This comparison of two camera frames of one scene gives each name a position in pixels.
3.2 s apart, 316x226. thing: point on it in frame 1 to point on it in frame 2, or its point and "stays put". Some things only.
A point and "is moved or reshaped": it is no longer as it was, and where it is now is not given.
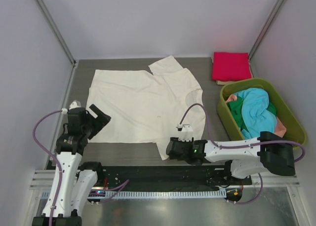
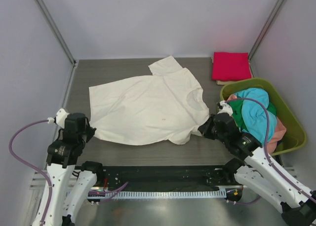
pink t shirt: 280,130 stays put
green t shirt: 235,107 stays put
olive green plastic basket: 295,131 stays put
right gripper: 176,139 to 205,129
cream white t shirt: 146,108 is moved or reshaped
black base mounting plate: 178,176 stays put
